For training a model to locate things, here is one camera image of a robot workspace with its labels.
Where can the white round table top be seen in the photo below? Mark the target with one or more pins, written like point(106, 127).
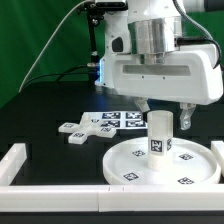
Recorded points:
point(128, 163)

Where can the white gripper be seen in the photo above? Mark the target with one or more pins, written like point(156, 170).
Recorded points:
point(186, 76)

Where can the white cross-shaped table base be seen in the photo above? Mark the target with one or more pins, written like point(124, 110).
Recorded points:
point(79, 133)

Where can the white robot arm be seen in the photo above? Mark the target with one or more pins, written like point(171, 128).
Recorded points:
point(148, 57)

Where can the white left fence bar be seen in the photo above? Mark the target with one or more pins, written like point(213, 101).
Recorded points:
point(11, 163)

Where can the white front fence bar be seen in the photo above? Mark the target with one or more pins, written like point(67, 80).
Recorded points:
point(113, 198)

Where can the white sheet with markers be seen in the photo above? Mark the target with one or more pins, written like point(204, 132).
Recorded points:
point(119, 119)

